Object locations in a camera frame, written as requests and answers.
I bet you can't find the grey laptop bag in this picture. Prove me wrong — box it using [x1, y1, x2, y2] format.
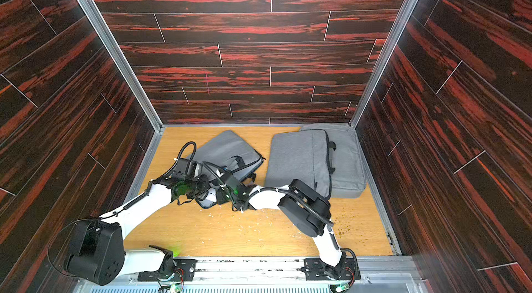
[191, 130, 265, 208]
[300, 123, 367, 199]
[264, 129, 336, 200]

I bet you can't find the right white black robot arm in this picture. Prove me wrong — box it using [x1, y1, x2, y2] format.
[214, 172, 361, 282]

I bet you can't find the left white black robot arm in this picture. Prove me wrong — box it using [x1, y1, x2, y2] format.
[56, 153, 201, 286]

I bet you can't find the aluminium front rail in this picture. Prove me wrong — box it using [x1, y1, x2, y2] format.
[75, 256, 429, 292]

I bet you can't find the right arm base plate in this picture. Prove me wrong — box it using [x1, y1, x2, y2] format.
[299, 258, 361, 281]

